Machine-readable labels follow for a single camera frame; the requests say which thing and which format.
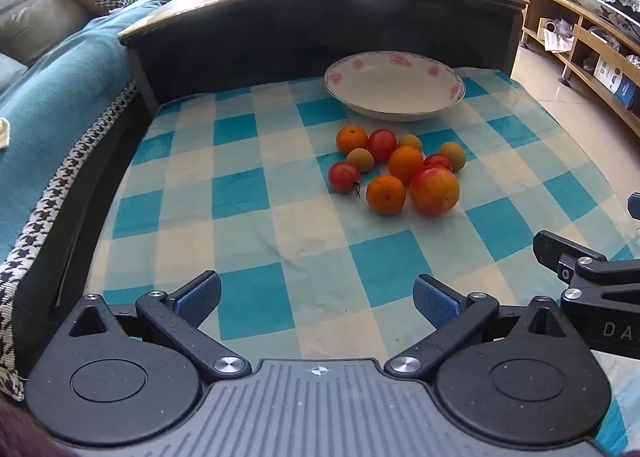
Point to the red yellow nectarine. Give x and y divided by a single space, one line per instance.
434 190

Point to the blue box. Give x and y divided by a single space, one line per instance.
624 87

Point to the dark coffee table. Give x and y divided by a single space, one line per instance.
250 47

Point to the white bag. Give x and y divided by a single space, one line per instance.
557 37

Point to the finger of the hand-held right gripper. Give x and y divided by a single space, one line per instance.
555 249
635 204

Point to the dark maroon clothing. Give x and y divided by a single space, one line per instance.
25 437

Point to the blue covered sofa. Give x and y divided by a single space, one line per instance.
60 102

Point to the cream item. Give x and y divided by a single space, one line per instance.
4 133

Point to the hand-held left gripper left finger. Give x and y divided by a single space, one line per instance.
197 299

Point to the grey sofa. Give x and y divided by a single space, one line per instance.
35 12

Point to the red cherry tomato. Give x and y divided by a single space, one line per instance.
382 144
438 162
344 177

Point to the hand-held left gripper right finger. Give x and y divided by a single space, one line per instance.
435 302

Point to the white bowl with pink flowers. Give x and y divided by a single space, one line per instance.
395 87

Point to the white box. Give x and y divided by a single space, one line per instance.
605 68

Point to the tan longan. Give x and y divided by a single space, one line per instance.
410 142
360 159
452 155

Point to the blue white checkered tablecloth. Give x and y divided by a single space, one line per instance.
280 217

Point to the wooden TV cabinet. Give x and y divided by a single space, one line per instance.
565 12

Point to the orange mandarin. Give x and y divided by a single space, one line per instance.
352 138
385 194
405 165

